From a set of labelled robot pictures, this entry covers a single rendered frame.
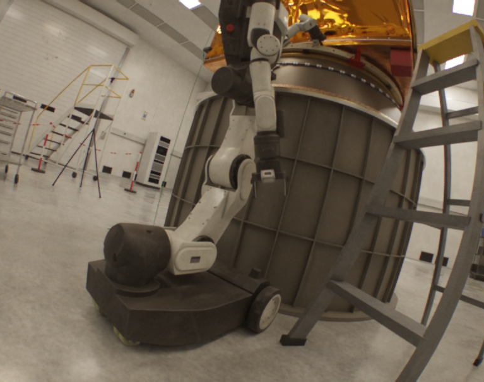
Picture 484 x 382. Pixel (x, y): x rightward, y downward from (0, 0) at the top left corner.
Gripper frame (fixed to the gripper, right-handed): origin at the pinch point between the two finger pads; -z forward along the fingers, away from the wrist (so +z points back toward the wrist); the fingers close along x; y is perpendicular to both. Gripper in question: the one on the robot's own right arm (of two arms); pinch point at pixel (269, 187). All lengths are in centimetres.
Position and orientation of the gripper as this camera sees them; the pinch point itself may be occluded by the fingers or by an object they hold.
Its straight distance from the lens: 84.5
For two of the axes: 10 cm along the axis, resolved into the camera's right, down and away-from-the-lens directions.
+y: 0.1, -1.7, 9.9
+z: -0.8, -9.8, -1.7
